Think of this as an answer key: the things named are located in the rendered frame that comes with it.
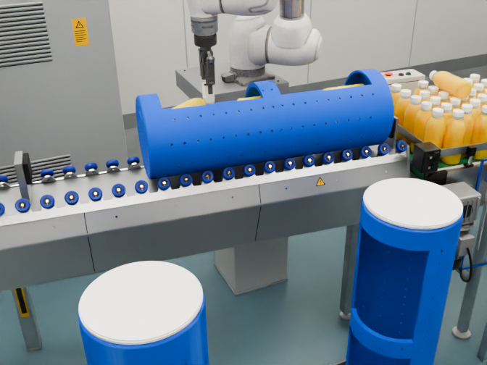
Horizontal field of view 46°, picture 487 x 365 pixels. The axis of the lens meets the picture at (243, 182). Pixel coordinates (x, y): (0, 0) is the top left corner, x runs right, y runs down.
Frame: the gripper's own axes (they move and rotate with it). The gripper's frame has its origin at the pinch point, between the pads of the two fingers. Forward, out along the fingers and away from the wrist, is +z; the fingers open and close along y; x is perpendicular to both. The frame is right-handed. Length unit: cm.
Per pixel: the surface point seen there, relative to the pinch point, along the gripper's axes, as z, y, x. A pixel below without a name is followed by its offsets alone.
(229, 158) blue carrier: 17.4, 18.4, 1.7
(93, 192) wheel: 23, 16, -44
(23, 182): 19, 10, -64
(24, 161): 13, 8, -63
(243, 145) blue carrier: 13.1, 19.5, 6.6
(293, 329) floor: 121, -1, 35
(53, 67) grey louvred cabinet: 22, -127, -54
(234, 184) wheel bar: 28.5, 16.9, 3.6
